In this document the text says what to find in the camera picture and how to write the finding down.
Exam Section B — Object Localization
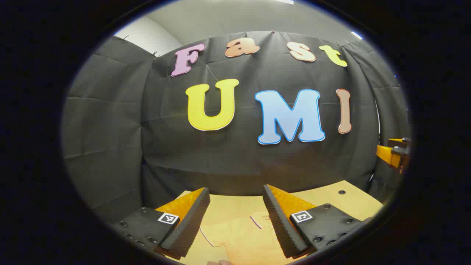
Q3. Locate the black backdrop cloth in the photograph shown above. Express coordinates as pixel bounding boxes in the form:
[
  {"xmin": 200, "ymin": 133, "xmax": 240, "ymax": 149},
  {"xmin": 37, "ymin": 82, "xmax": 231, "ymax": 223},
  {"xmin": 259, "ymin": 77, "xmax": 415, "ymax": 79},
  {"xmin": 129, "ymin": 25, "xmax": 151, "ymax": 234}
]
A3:
[{"xmin": 61, "ymin": 31, "xmax": 411, "ymax": 223}]

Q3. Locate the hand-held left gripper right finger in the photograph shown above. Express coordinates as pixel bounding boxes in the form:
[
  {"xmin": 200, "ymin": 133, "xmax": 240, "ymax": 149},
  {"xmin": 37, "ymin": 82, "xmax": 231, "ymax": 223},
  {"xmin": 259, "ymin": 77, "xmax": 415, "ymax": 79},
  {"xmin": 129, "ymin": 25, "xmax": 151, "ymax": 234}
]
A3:
[{"xmin": 262, "ymin": 184, "xmax": 371, "ymax": 259}]

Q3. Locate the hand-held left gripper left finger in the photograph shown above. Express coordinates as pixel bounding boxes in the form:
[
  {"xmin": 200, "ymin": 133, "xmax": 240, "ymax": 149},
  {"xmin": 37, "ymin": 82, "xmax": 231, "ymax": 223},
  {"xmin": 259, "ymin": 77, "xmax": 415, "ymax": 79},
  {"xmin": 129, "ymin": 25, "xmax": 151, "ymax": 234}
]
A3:
[{"xmin": 110, "ymin": 187, "xmax": 211, "ymax": 260}]

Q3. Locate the orange polo T-shirt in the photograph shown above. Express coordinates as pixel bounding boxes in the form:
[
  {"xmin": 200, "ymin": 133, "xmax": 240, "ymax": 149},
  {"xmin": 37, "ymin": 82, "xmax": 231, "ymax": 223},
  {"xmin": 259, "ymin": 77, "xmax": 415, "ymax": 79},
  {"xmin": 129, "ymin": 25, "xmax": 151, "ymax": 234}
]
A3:
[{"xmin": 200, "ymin": 212, "xmax": 295, "ymax": 265}]

